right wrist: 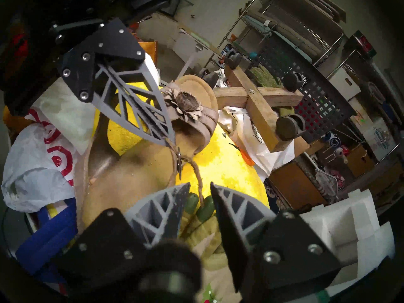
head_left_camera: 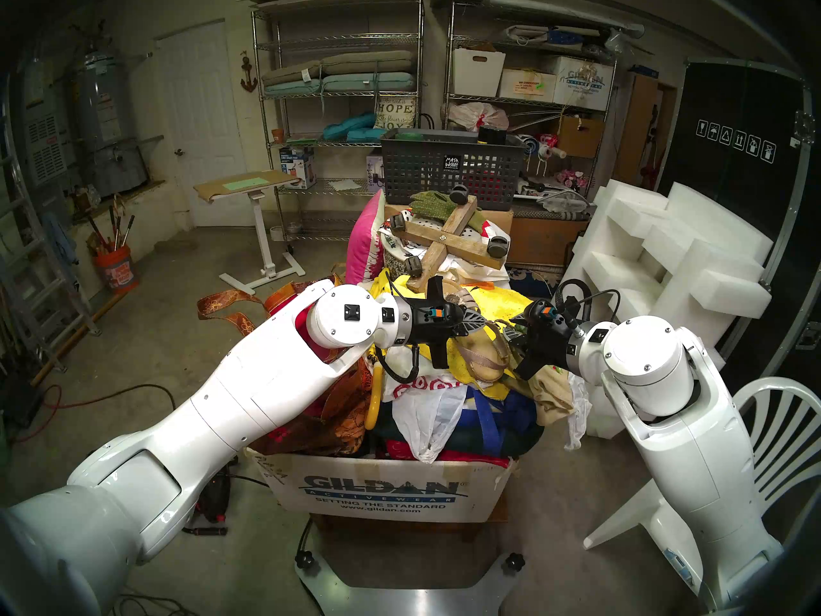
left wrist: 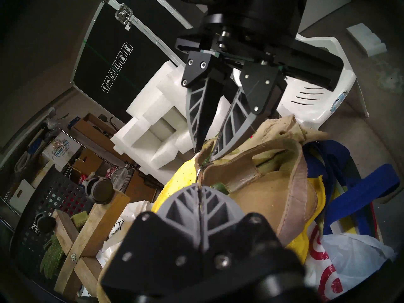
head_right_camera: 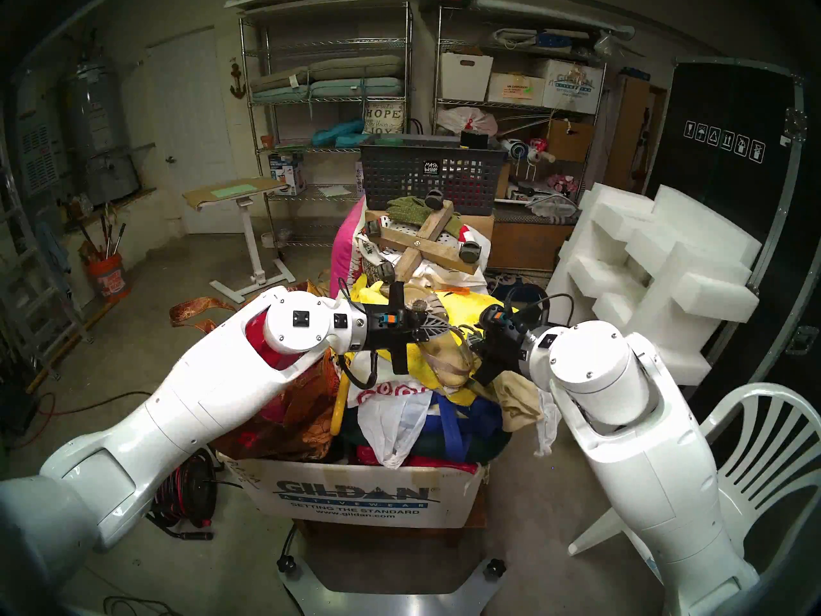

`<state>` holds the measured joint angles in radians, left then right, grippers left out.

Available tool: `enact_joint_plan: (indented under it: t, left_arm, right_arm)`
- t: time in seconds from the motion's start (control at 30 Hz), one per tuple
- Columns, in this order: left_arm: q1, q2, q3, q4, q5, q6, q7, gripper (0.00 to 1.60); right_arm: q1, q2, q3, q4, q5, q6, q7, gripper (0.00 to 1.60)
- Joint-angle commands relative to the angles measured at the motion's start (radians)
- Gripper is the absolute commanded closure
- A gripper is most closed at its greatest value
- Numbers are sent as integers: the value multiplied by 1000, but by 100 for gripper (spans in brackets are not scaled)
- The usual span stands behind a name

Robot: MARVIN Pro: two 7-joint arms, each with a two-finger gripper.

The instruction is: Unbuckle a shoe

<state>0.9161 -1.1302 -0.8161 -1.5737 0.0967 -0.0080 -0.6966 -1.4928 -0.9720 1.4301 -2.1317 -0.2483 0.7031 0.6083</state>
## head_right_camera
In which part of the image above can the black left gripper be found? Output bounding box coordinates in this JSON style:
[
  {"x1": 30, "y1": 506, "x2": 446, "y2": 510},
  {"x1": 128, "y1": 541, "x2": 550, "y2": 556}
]
[{"x1": 364, "y1": 280, "x2": 464, "y2": 376}]

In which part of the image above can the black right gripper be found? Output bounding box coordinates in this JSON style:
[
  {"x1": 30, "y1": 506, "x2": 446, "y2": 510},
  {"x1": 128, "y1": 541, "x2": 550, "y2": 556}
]
[{"x1": 461, "y1": 329, "x2": 533, "y2": 388}]

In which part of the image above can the tan flower strap sandal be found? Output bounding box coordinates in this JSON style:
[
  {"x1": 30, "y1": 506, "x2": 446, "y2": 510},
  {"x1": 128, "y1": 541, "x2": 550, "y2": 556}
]
[{"x1": 410, "y1": 294, "x2": 478, "y2": 391}]

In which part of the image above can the yellow towel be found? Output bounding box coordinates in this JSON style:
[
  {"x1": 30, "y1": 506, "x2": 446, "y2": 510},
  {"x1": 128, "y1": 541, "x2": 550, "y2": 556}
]
[{"x1": 350, "y1": 278, "x2": 507, "y2": 400}]

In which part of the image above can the wooden cross caster dolly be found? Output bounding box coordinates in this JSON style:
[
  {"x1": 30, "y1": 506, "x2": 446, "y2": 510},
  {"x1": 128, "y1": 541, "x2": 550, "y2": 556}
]
[{"x1": 364, "y1": 188, "x2": 486, "y2": 283}]

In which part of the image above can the blue white patterned cloth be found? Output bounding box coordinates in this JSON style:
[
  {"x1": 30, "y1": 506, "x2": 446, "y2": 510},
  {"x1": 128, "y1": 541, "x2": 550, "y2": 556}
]
[{"x1": 484, "y1": 271, "x2": 546, "y2": 301}]

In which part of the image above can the white red-target plastic bag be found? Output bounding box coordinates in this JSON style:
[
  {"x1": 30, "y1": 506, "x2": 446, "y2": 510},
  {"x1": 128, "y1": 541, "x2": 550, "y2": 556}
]
[{"x1": 350, "y1": 371, "x2": 437, "y2": 469}]

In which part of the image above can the brown wooden chest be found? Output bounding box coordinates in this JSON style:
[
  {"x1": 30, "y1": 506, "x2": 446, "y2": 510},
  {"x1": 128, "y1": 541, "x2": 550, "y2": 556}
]
[{"x1": 487, "y1": 207, "x2": 578, "y2": 272}]

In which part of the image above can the pink white pillow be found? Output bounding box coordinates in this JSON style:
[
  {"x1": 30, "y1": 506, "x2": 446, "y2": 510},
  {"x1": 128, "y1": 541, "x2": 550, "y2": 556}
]
[{"x1": 332, "y1": 196, "x2": 368, "y2": 298}]

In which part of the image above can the green knit glove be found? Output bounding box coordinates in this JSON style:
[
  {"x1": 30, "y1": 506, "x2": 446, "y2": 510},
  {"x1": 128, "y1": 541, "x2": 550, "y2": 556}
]
[{"x1": 386, "y1": 195, "x2": 466, "y2": 237}]

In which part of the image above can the red fabric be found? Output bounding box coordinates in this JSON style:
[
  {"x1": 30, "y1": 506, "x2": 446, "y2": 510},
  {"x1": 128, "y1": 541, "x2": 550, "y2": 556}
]
[{"x1": 356, "y1": 445, "x2": 488, "y2": 473}]

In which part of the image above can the dark plastic mesh basket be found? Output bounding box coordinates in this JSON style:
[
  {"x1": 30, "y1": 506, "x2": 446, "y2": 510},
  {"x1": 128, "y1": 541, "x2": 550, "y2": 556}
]
[{"x1": 359, "y1": 133, "x2": 507, "y2": 216}]

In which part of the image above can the large Gildan activewear carton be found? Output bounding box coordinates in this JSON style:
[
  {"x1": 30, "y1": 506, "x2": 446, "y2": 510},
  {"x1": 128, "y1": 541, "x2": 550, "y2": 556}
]
[{"x1": 221, "y1": 451, "x2": 491, "y2": 529}]

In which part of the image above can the pale plastic shelf bag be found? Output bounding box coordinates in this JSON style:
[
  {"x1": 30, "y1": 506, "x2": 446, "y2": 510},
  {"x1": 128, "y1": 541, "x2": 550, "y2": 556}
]
[{"x1": 436, "y1": 106, "x2": 500, "y2": 137}]

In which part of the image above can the white overbed table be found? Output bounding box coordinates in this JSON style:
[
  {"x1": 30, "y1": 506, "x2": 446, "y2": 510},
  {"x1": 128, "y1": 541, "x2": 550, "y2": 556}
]
[{"x1": 183, "y1": 176, "x2": 297, "y2": 304}]

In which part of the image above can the white foam packing insert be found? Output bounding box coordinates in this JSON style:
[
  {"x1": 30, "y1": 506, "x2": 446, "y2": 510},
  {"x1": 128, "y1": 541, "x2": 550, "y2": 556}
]
[{"x1": 542, "y1": 182, "x2": 761, "y2": 423}]

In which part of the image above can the blue white product box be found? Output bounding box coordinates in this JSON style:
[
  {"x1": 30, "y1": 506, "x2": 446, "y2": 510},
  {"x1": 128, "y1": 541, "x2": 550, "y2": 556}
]
[{"x1": 267, "y1": 151, "x2": 307, "y2": 196}]

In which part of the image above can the Hope print pillow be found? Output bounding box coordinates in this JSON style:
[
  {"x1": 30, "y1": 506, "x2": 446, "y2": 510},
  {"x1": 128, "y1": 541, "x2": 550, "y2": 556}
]
[{"x1": 363, "y1": 101, "x2": 406, "y2": 135}]

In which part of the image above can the teal blue cushion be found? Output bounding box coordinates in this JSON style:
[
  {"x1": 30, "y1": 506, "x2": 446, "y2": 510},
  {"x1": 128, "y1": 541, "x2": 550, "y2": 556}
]
[{"x1": 311, "y1": 119, "x2": 376, "y2": 147}]

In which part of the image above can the white labelled cardboard box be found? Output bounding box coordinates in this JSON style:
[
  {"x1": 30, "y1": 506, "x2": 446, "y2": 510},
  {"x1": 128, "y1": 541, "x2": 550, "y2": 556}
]
[{"x1": 487, "y1": 73, "x2": 546, "y2": 107}]

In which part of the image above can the orange patterned ribbon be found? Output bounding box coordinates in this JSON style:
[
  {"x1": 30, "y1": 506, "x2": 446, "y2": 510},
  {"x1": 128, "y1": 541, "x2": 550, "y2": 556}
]
[{"x1": 169, "y1": 297, "x2": 238, "y2": 333}]

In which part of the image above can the mint seat cushion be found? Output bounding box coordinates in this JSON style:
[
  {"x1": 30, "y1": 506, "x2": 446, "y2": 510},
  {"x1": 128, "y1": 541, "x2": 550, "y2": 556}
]
[{"x1": 251, "y1": 78, "x2": 406, "y2": 102}]

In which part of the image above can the brown wooden cabinet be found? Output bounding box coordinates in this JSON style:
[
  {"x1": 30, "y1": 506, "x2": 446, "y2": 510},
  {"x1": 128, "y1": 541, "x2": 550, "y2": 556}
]
[{"x1": 606, "y1": 76, "x2": 668, "y2": 195}]

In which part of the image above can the tan seat cushion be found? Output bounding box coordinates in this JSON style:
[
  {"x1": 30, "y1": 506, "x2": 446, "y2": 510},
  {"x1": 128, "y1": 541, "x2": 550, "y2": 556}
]
[{"x1": 249, "y1": 55, "x2": 405, "y2": 92}]

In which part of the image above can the small white Gildan box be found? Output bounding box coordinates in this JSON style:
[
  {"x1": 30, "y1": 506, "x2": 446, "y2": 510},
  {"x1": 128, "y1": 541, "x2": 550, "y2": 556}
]
[{"x1": 542, "y1": 58, "x2": 605, "y2": 115}]

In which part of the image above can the white plastic chair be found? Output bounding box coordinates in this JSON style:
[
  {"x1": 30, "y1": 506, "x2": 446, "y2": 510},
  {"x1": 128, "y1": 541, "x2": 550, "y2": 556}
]
[{"x1": 568, "y1": 382, "x2": 821, "y2": 590}]

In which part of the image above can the white panel door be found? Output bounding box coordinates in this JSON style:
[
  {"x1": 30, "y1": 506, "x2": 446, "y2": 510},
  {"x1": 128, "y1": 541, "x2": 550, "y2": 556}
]
[{"x1": 144, "y1": 28, "x2": 238, "y2": 234}]

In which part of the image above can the orange plastic bucket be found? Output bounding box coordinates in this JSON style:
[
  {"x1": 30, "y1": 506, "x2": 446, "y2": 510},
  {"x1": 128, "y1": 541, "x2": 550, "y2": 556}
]
[{"x1": 87, "y1": 252, "x2": 131, "y2": 301}]

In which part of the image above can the black flight case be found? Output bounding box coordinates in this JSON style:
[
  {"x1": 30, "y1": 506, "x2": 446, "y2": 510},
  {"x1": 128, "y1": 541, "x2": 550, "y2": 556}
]
[{"x1": 641, "y1": 56, "x2": 810, "y2": 397}]

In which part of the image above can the grey water heater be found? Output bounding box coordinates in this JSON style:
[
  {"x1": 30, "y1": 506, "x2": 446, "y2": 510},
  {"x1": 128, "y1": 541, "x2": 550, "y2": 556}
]
[{"x1": 61, "y1": 60, "x2": 140, "y2": 205}]

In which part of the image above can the aluminium ladder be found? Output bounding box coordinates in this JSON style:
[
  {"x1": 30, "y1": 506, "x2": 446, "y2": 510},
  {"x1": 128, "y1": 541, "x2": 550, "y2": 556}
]
[{"x1": 0, "y1": 166, "x2": 90, "y2": 378}]

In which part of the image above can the grey furnace unit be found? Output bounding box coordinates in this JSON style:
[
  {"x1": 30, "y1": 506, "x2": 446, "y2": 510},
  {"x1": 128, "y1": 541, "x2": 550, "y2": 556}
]
[{"x1": 16, "y1": 117, "x2": 58, "y2": 195}]

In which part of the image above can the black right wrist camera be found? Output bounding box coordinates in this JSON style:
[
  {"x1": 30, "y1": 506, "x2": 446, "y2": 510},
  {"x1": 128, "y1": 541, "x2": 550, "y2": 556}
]
[{"x1": 481, "y1": 304, "x2": 523, "y2": 333}]

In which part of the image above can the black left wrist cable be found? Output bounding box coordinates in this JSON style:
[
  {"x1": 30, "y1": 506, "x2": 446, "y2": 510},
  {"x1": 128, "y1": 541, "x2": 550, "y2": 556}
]
[{"x1": 337, "y1": 352, "x2": 379, "y2": 389}]

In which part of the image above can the yellow plastic handle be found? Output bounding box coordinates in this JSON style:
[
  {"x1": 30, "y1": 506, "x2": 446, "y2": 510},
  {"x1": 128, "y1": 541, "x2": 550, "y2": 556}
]
[{"x1": 330, "y1": 364, "x2": 350, "y2": 437}]

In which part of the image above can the chrome wire shelf rack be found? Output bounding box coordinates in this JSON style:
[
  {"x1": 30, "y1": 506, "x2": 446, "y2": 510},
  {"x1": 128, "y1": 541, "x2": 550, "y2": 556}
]
[
  {"x1": 433, "y1": 4, "x2": 607, "y2": 195},
  {"x1": 239, "y1": 0, "x2": 413, "y2": 248}
]

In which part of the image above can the white handled storage bin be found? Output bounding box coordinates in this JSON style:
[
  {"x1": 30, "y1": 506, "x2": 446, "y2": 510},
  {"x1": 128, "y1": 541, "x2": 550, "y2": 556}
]
[{"x1": 441, "y1": 52, "x2": 495, "y2": 102}]

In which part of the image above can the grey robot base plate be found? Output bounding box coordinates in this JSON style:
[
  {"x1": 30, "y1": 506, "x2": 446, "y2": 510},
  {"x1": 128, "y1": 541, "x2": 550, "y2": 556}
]
[{"x1": 277, "y1": 538, "x2": 507, "y2": 616}]

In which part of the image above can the red black cord reel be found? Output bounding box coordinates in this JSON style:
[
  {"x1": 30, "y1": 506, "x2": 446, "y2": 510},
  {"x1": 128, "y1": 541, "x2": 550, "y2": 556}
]
[{"x1": 146, "y1": 447, "x2": 219, "y2": 542}]

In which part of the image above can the red floor cord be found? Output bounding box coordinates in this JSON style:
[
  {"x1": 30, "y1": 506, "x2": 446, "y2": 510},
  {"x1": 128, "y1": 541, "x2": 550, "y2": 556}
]
[{"x1": 10, "y1": 390, "x2": 161, "y2": 449}]

